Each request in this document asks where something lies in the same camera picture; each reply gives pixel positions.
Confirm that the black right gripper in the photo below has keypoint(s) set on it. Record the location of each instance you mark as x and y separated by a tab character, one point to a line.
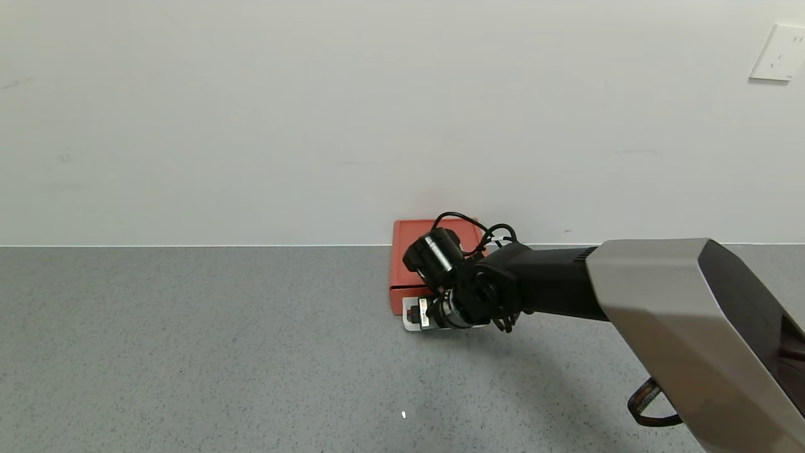
423	313

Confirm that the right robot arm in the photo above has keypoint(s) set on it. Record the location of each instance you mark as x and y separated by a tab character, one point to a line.
660	283

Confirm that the red drawer case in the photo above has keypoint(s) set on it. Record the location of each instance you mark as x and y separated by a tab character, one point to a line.
409	229

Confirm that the white wall socket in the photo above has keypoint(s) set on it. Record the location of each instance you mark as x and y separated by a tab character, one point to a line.
778	53

